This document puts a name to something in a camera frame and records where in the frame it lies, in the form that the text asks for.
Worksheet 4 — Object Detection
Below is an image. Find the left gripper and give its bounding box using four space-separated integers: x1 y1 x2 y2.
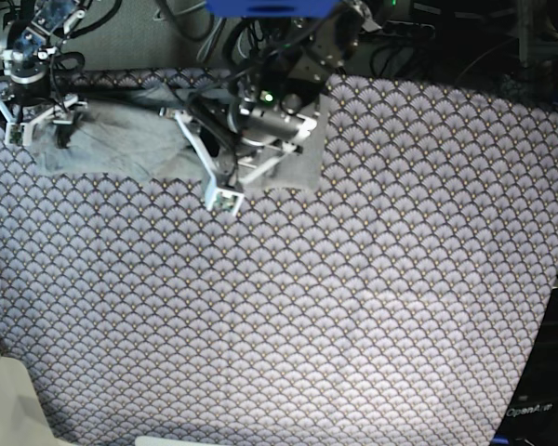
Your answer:
159 88 319 216

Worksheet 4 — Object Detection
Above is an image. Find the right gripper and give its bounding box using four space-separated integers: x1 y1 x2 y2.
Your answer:
0 27 88 145

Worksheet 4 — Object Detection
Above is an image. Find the grey T-shirt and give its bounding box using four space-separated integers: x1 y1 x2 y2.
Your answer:
30 83 332 190

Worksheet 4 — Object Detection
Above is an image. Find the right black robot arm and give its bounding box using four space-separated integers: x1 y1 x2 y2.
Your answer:
0 1 122 147

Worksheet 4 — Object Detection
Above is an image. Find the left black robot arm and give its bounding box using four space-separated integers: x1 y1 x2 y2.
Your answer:
172 1 369 214

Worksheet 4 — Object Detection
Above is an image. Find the fan-patterned tablecloth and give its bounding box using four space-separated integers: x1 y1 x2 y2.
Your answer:
0 76 558 445

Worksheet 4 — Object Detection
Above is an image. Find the black power strip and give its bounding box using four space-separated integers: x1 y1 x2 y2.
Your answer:
378 20 436 40

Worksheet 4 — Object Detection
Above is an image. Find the beige chair at lower left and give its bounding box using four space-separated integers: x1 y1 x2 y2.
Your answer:
0 353 58 445

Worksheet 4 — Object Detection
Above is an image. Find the black OpenArm box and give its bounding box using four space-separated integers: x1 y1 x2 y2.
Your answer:
491 288 558 445

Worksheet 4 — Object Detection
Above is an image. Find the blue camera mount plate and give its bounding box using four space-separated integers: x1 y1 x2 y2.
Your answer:
206 0 338 18

